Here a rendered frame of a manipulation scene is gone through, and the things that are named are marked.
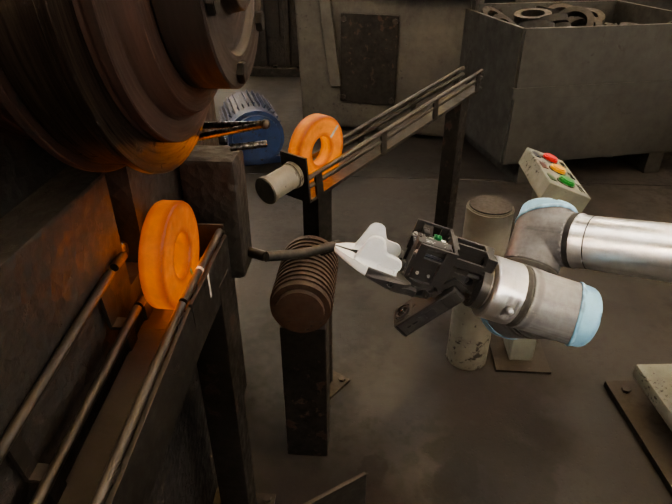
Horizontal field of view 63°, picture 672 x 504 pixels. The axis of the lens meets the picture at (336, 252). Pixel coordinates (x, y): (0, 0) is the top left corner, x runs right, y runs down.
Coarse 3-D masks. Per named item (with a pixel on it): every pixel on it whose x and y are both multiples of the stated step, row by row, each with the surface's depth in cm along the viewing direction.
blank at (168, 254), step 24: (168, 216) 72; (192, 216) 81; (144, 240) 70; (168, 240) 72; (192, 240) 81; (144, 264) 70; (168, 264) 72; (192, 264) 82; (144, 288) 71; (168, 288) 72
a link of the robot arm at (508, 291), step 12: (504, 264) 74; (516, 264) 75; (504, 276) 73; (516, 276) 73; (528, 276) 74; (492, 288) 74; (504, 288) 73; (516, 288) 73; (492, 300) 73; (504, 300) 73; (516, 300) 73; (480, 312) 75; (492, 312) 74; (504, 312) 74; (516, 312) 74
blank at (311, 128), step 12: (312, 120) 116; (324, 120) 118; (300, 132) 115; (312, 132) 116; (324, 132) 119; (336, 132) 123; (300, 144) 115; (312, 144) 118; (324, 144) 124; (336, 144) 124; (324, 156) 124; (336, 156) 126; (312, 168) 120; (312, 180) 122; (324, 180) 125
